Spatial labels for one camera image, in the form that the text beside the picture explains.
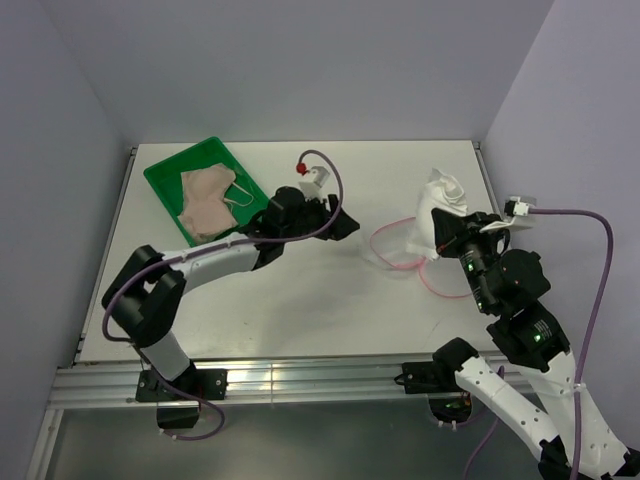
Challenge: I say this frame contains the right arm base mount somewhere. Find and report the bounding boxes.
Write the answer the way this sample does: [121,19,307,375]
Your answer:
[393,361,473,426]

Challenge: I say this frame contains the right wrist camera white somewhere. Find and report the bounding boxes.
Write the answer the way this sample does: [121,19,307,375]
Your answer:
[480,195,537,233]

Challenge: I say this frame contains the white mesh laundry bag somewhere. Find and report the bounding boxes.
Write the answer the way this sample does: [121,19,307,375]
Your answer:
[360,217,471,300]

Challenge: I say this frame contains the white bra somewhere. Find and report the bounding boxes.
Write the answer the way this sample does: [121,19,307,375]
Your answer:
[405,167,470,264]

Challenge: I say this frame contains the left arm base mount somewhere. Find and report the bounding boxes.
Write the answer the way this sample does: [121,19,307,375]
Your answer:
[135,369,228,441]

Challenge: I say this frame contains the green plastic tray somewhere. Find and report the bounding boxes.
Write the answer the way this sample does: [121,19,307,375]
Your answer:
[144,137,268,246]

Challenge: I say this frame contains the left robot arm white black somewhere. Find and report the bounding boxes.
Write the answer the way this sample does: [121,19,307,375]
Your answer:
[102,187,360,399]

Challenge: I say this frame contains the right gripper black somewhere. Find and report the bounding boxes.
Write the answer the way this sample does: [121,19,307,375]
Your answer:
[429,206,504,310]

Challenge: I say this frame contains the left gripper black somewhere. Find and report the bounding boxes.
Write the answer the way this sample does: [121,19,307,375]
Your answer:
[281,192,358,243]

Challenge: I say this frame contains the beige pink bra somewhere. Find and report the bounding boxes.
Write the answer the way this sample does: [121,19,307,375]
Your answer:
[178,164,254,244]

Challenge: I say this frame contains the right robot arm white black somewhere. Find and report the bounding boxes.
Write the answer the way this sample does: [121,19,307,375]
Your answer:
[431,208,639,479]

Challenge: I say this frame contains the aluminium front rail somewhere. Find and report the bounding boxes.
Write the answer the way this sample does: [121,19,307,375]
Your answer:
[47,355,531,411]

